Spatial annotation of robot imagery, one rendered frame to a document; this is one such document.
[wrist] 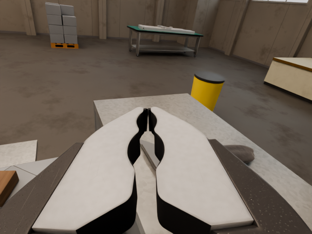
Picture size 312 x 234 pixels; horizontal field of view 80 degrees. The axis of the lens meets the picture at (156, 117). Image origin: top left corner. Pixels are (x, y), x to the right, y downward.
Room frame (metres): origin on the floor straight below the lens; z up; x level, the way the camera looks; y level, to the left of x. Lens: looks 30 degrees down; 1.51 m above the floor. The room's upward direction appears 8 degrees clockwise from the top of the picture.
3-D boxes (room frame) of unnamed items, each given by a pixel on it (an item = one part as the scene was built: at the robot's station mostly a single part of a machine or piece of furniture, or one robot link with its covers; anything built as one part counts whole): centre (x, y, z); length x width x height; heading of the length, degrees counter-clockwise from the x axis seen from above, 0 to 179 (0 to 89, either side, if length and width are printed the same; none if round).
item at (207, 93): (2.79, -0.71, 0.36); 0.46 x 0.46 x 0.73
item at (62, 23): (6.61, 3.51, 0.59); 1.19 x 0.80 x 1.19; 31
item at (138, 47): (7.35, 0.07, 0.48); 2.67 x 1.03 x 0.97; 122
